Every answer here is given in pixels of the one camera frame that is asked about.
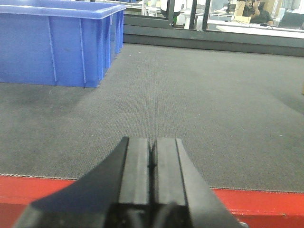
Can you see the large blue plastic crate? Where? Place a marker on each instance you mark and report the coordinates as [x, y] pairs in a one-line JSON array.
[[59, 42]]

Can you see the white background desk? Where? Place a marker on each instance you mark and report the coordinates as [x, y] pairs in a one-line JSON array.
[[255, 29]]

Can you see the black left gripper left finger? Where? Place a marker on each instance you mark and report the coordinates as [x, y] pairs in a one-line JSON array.
[[114, 194]]

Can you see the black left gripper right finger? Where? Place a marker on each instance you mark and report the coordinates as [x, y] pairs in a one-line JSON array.
[[185, 200]]

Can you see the black laptop on desk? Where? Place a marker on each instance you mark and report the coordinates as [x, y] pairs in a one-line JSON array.
[[292, 20]]

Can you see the seated person in black shirt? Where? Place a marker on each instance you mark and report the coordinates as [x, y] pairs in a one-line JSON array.
[[256, 12]]

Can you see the small cardboard box on desk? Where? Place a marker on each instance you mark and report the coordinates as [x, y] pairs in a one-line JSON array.
[[238, 13]]

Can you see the red metal conveyor frame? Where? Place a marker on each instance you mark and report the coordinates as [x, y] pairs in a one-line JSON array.
[[259, 209]]

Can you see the dark grey conveyor belt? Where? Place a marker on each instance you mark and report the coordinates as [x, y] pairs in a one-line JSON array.
[[240, 117]]

